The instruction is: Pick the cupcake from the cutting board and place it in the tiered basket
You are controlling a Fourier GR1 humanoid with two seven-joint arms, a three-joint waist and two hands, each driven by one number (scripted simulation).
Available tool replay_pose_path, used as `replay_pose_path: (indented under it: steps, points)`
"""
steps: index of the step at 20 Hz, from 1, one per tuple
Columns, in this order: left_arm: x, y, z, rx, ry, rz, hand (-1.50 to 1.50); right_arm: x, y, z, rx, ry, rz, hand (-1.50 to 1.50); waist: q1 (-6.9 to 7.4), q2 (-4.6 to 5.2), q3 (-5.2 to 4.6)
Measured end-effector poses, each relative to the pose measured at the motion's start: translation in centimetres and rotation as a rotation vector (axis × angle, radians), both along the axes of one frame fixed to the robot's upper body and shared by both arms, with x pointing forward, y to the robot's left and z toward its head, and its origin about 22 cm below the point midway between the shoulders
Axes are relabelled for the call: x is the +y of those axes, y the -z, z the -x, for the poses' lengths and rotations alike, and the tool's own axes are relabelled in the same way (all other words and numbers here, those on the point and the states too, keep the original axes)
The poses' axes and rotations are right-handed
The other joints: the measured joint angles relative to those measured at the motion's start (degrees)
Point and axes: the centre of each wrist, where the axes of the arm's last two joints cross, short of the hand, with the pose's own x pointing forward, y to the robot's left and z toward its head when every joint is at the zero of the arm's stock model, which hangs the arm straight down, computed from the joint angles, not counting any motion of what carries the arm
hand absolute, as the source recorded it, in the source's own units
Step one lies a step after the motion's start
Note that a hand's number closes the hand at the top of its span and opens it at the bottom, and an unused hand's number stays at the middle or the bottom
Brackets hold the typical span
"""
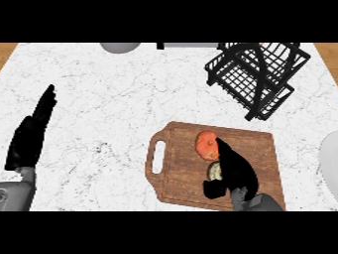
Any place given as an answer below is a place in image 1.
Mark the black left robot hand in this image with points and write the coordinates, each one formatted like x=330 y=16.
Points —
x=29 y=139

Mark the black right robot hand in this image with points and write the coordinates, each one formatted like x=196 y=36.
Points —
x=239 y=168

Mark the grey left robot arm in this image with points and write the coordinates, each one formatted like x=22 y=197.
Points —
x=10 y=193

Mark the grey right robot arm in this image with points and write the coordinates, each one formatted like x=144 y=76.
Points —
x=254 y=202

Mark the brown wooden cutting board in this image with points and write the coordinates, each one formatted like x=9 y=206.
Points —
x=214 y=165

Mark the orange frosted cupcake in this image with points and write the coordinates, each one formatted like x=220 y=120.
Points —
x=208 y=149

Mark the grey round bowl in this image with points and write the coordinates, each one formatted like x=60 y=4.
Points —
x=119 y=47

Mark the grey flat appliance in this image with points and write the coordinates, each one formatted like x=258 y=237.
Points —
x=187 y=45

